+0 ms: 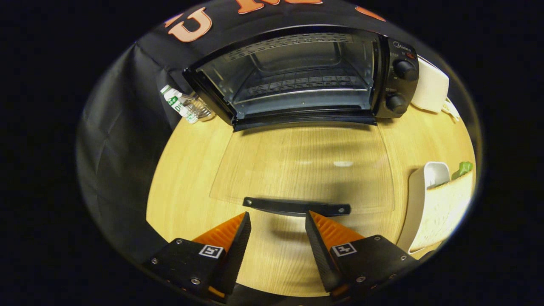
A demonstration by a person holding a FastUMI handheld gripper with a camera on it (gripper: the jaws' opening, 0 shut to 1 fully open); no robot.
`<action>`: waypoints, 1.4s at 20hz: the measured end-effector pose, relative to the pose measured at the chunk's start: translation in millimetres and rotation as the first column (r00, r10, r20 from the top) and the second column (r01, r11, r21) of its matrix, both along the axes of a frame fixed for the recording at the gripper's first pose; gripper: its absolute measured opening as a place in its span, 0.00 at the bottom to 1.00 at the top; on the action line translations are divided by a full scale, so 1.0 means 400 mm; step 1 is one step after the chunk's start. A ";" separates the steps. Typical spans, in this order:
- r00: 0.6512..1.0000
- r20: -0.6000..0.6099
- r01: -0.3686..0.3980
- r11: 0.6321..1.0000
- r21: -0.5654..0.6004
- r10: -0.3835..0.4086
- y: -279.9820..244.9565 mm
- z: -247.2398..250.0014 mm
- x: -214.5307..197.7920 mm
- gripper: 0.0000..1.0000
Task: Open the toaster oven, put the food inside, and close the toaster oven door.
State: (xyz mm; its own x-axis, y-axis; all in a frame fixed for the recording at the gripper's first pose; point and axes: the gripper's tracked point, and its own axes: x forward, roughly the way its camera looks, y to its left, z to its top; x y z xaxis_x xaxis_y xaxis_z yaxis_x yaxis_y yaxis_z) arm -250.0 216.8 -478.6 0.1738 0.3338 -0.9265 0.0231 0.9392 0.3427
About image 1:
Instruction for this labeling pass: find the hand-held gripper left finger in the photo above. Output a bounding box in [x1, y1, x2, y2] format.
[144, 212, 252, 303]

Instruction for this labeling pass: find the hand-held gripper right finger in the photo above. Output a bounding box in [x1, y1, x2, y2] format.
[305, 210, 419, 300]

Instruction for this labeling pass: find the toast sandwich with green lettuce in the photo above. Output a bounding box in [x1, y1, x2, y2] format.
[410, 161, 475, 252]

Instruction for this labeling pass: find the black toaster oven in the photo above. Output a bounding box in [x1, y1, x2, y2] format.
[183, 25, 421, 217]

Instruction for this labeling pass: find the white pop-up toaster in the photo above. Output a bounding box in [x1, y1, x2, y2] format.
[411, 57, 450, 113]

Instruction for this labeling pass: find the white ribbed tray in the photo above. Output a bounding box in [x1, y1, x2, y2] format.
[397, 161, 452, 254]

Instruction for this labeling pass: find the clear plastic bottle green label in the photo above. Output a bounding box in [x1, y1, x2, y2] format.
[160, 84, 215, 125]

